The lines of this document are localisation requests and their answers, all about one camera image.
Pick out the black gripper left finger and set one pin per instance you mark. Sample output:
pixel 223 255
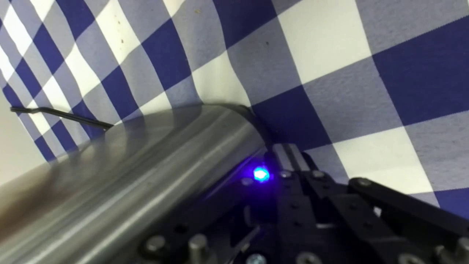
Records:
pixel 273 214

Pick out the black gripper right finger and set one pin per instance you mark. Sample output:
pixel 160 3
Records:
pixel 352 220

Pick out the blue white checkered tablecloth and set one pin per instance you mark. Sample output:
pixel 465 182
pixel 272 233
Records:
pixel 342 73

